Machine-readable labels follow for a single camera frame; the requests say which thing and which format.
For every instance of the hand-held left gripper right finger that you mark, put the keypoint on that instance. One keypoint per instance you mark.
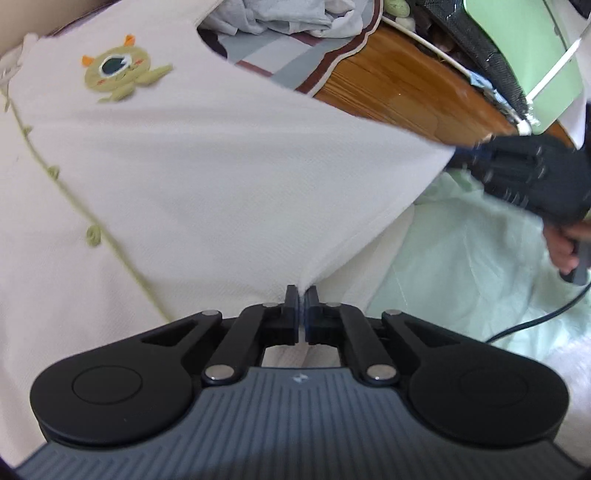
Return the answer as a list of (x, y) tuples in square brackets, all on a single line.
[(312, 323)]

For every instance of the blue patterned cloth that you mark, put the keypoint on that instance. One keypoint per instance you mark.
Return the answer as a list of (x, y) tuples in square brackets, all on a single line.
[(485, 85)]

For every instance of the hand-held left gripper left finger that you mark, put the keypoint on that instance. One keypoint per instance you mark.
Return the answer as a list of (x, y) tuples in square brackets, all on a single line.
[(290, 318)]

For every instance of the black mesh panel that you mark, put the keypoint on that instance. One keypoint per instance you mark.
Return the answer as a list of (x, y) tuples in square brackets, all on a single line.
[(480, 41)]

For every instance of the pale green cloth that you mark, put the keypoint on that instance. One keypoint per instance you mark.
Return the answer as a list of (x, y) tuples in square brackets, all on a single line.
[(461, 258)]

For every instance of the person's right hand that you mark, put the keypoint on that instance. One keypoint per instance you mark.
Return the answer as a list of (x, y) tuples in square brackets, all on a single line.
[(558, 244)]

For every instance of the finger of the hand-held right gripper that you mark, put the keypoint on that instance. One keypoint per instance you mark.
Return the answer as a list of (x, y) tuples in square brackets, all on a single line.
[(475, 156)]

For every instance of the pale grey garment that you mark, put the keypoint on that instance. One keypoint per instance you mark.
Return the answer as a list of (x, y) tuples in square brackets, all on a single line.
[(277, 14)]

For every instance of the pale green plastic box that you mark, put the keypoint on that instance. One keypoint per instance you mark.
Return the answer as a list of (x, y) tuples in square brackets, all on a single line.
[(517, 27)]

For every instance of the cream garment with green monster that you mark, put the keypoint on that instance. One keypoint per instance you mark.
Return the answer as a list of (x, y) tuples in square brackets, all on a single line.
[(207, 161)]

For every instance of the striped printed blanket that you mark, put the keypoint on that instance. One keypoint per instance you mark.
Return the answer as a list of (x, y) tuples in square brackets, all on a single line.
[(286, 55)]

